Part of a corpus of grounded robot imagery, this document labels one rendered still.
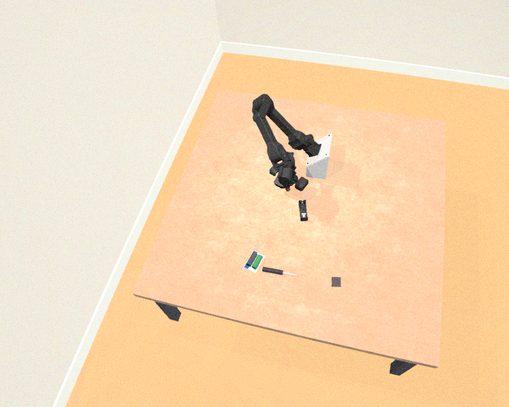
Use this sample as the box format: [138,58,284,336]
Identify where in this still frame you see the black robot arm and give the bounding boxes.
[252,93,322,189]

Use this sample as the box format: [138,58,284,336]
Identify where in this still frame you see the black-handled screwdriver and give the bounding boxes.
[262,267,297,276]

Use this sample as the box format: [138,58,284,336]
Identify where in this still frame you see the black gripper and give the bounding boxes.
[269,166,308,191]

